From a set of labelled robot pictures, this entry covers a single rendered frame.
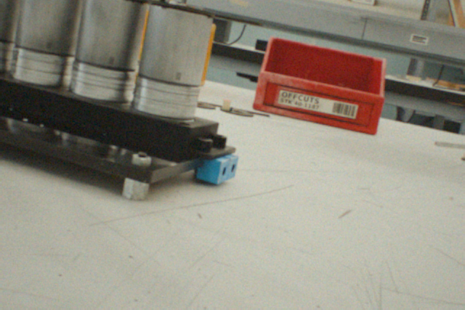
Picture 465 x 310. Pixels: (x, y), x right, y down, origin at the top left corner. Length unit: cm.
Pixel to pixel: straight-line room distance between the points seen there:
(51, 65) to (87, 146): 6
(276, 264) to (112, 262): 4
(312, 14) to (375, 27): 24
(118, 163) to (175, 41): 6
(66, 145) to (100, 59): 5
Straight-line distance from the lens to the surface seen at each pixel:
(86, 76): 26
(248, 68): 262
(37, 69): 28
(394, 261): 21
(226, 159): 25
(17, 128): 24
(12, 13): 29
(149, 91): 25
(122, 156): 22
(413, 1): 470
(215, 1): 257
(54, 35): 27
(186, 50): 25
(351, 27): 253
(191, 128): 24
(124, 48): 26
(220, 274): 16
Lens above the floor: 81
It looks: 9 degrees down
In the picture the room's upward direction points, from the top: 12 degrees clockwise
